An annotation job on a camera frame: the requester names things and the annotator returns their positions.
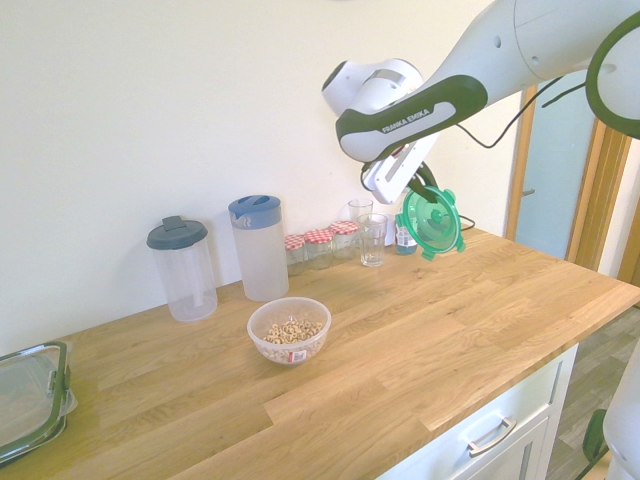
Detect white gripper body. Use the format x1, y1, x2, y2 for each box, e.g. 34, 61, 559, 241
362, 133, 442, 205

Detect green round container lid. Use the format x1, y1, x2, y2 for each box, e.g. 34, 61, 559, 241
402, 184, 467, 262

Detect glass jar red checkered lid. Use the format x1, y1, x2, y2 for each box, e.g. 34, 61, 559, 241
284, 233, 307, 277
303, 228, 334, 271
328, 220, 362, 260

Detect clear pitcher blue lid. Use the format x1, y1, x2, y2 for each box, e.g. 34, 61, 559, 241
227, 193, 290, 303

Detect clear plastic food bowl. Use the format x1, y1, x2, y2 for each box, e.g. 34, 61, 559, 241
246, 296, 333, 370

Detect clear pitcher dark grey lid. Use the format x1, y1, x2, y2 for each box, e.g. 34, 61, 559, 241
145, 215, 219, 323

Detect glass container green clip lid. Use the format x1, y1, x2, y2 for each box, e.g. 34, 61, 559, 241
0, 341, 76, 466

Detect small bottle blue liquid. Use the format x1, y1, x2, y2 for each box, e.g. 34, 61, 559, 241
394, 212, 419, 257

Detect frosted glass door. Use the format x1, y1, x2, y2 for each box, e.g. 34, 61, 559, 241
514, 74, 604, 261

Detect cereal rings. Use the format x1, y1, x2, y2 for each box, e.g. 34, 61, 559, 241
260, 319, 325, 364

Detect white kitchen cabinet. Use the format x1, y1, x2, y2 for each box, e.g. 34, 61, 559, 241
374, 343, 581, 480

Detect dark green curved object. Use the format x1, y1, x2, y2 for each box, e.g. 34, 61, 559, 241
582, 408, 609, 464

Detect black cable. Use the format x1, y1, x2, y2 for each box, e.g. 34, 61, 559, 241
457, 74, 589, 234

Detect wooden door frame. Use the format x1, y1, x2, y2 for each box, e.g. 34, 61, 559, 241
504, 82, 640, 289

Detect metal drawer handle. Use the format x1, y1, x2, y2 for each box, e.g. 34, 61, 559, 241
467, 417, 517, 457

